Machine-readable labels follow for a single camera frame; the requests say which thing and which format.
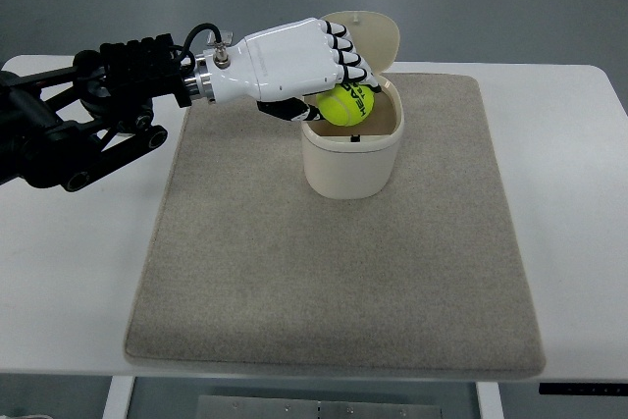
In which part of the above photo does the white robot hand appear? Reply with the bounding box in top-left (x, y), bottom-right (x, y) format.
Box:
top-left (183, 18), bottom-right (382, 122)

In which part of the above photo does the yellow tennis ball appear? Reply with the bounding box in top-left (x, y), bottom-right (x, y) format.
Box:
top-left (316, 83), bottom-right (375, 127)

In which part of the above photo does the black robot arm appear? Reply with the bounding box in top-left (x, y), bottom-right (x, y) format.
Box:
top-left (1, 18), bottom-right (381, 192)

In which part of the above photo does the beige lidded bin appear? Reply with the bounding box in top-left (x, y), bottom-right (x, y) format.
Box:
top-left (301, 11), bottom-right (404, 199)

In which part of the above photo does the grey felt mat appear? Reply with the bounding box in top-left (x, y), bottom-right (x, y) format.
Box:
top-left (124, 74), bottom-right (546, 379)

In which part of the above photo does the white table leg right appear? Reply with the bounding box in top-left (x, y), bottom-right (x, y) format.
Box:
top-left (476, 382), bottom-right (504, 419)

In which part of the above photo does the white table leg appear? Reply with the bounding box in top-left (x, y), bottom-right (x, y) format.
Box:
top-left (102, 376), bottom-right (135, 419)
top-left (476, 382), bottom-right (504, 419)

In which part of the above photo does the white table leg left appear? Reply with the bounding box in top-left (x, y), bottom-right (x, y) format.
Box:
top-left (102, 376), bottom-right (135, 419)

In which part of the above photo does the black table control panel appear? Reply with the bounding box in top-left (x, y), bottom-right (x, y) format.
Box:
top-left (539, 382), bottom-right (628, 397)

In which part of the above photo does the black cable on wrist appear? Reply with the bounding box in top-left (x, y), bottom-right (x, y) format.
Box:
top-left (177, 23), bottom-right (232, 70)

